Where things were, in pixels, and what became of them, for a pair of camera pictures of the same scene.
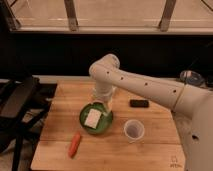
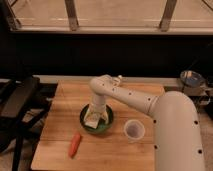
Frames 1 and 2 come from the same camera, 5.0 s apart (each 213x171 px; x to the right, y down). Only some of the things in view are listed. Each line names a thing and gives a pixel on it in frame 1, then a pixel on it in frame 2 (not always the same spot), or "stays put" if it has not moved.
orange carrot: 74,145 stays put
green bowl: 103,123 stays put
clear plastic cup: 134,131 stays put
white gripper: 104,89 to 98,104
